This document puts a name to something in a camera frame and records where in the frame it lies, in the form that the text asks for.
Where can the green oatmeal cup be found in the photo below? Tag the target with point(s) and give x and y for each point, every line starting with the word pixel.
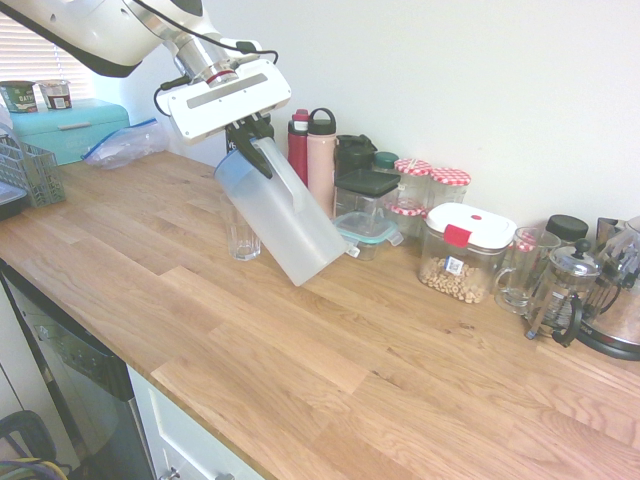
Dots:
pixel 20 97

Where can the grey plastic cutlery basket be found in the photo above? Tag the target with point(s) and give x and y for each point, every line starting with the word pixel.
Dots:
pixel 35 175

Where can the stainless steel kettle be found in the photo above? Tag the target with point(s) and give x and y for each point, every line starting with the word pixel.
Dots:
pixel 620 320

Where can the turquoise bread box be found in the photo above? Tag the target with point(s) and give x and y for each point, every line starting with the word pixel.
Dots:
pixel 75 130

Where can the glass jar red checkered lid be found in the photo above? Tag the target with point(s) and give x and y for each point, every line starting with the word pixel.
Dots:
pixel 450 182
pixel 412 175

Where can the jar with black lid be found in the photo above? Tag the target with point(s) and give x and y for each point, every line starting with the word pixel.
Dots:
pixel 567 225

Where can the brown and white food cup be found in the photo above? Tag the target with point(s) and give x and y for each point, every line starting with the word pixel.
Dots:
pixel 56 95

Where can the black chair back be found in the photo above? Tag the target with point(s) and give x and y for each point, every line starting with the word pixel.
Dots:
pixel 30 425

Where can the glass French press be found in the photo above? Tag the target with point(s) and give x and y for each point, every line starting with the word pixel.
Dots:
pixel 565 295

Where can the window blind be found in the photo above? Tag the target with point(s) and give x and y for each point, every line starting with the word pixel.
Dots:
pixel 30 65

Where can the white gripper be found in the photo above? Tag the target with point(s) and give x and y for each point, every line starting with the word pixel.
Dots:
pixel 235 114

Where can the jar with green lid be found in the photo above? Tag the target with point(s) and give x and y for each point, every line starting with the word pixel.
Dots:
pixel 386 160

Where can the white cabinet drawer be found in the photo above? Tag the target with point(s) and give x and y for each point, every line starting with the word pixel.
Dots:
pixel 175 435

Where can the translucent pitcher with blue lid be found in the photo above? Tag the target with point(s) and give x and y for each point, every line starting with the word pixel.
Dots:
pixel 290 225

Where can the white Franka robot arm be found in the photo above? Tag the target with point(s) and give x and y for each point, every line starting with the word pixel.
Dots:
pixel 90 30

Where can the glass container with teal lid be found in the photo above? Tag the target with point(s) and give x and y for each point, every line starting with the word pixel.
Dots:
pixel 370 230

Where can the stainless steel dishwasher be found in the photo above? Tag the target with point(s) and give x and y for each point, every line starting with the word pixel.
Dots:
pixel 75 360

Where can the clear glass mug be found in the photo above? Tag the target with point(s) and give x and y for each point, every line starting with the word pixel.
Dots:
pixel 520 282

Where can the dark green shaker bottle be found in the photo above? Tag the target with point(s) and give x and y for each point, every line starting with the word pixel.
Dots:
pixel 352 155

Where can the red water bottle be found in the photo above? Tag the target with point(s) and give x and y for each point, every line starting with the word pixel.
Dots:
pixel 297 155

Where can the cereal container with white lid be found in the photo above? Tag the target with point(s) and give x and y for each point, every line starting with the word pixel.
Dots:
pixel 470 235

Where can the clear faceted drinking glass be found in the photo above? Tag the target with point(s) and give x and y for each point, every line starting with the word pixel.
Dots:
pixel 240 245

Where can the small jar red checkered lid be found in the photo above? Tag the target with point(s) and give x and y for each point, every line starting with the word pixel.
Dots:
pixel 407 210

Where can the clear plastic zip bag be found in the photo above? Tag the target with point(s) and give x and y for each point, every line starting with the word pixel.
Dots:
pixel 125 147

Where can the clear container with black lid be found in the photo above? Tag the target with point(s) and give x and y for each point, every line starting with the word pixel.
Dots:
pixel 367 182

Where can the pink water bottle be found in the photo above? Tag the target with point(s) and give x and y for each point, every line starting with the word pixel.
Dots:
pixel 320 165

